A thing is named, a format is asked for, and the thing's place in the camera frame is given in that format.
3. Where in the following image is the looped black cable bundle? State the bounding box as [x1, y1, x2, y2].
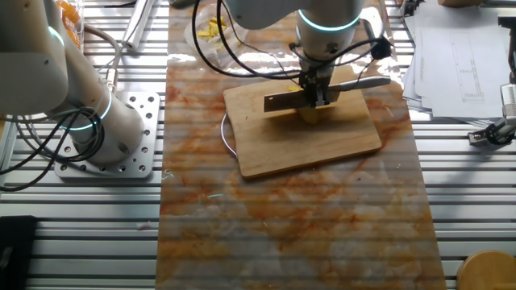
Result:
[0, 106, 106, 193]

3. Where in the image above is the clear plastic fruit container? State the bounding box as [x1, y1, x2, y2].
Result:
[59, 0, 85, 48]

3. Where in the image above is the wooden round base stand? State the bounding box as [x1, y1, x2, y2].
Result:
[456, 250, 516, 290]

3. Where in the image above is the wooden cutting board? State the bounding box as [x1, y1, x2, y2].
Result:
[220, 64, 383, 180]

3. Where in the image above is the grey camera on clamp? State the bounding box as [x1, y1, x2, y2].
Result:
[467, 83, 516, 147]

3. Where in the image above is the black plastic case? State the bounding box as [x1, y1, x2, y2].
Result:
[0, 215, 38, 290]

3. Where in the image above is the grey camera mounting bracket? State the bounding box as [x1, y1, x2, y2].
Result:
[360, 15, 382, 41]

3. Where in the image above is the orange marble pattern mat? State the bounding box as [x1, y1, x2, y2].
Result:
[155, 0, 448, 290]

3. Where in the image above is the grey robot hose cable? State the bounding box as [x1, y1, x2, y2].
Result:
[82, 23, 122, 96]

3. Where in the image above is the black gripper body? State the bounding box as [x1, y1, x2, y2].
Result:
[298, 60, 336, 88]

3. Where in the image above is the yellow peeled potato half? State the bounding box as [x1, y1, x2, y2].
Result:
[297, 106, 323, 125]

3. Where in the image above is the plastic bag of potato pieces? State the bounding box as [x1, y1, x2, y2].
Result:
[184, 2, 250, 69]

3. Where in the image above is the thick black cable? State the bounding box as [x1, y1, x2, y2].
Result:
[191, 0, 304, 80]

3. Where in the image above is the orange fruit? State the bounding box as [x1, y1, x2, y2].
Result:
[67, 23, 85, 48]
[60, 1, 81, 24]

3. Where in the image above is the white paper sheet stack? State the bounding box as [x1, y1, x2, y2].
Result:
[402, 2, 515, 122]

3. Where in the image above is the metal robot mounting plate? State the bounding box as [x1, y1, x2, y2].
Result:
[54, 90, 161, 180]

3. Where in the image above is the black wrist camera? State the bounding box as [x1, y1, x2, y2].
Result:
[370, 36, 394, 60]

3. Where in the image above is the steel kitchen knife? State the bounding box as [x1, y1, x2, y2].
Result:
[263, 75, 393, 114]

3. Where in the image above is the black camera cable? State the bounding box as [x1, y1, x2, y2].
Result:
[215, 0, 388, 77]

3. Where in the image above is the white plastic wrap roll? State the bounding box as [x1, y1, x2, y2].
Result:
[121, 0, 156, 52]

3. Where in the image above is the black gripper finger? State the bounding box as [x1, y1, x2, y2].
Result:
[311, 83, 333, 108]
[302, 72, 322, 94]

